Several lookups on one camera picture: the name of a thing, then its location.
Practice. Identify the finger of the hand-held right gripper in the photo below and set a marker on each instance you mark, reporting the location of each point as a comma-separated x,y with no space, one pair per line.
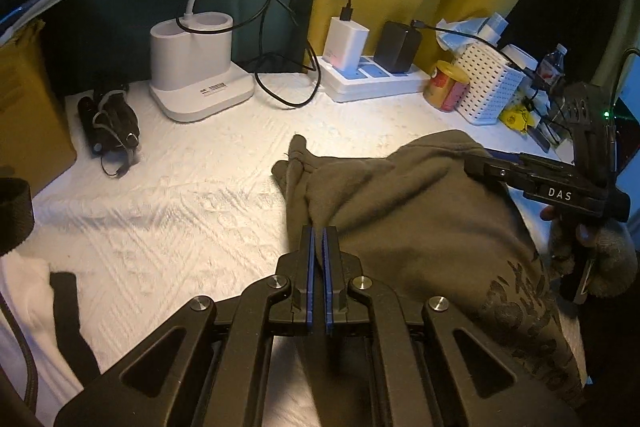
492,169

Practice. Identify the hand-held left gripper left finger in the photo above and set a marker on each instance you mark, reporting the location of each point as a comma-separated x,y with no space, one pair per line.
311,287

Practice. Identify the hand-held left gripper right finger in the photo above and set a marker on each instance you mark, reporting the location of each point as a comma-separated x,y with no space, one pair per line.
329,287

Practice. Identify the brown t-shirt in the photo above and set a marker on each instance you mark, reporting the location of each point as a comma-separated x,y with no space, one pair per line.
425,217

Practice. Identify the person's right hand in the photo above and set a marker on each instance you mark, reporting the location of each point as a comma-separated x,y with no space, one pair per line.
612,262

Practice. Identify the yellow duck snack packet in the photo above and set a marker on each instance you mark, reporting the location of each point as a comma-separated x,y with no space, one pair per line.
515,119

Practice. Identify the white plastic basket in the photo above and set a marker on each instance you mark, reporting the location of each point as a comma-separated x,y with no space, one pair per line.
487,82

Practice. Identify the red can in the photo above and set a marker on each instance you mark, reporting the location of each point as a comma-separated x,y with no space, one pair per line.
445,87

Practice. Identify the clear jar with white lid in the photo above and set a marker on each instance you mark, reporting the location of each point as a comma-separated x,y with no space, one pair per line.
520,54

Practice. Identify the clear water bottle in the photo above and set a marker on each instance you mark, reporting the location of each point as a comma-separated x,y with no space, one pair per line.
552,67

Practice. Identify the crumpled tissue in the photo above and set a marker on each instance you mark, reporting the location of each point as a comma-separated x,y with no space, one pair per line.
460,34

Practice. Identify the blue and white bottle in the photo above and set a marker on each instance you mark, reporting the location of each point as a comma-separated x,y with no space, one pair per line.
495,24

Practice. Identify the white power strip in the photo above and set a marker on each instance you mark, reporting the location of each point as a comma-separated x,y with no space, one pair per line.
370,82

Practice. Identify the black charger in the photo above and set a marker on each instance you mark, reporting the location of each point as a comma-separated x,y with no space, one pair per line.
397,47

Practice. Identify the white charger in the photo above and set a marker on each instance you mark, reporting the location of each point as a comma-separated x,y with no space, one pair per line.
345,42

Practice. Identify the white desk lamp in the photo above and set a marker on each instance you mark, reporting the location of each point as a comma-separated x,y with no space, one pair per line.
200,72

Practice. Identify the black cylinder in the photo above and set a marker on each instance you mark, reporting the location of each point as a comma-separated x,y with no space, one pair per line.
87,127

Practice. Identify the white garment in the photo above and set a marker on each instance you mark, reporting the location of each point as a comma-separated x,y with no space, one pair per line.
25,307

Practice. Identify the cardboard box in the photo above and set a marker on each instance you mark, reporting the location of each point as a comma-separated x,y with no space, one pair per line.
30,107

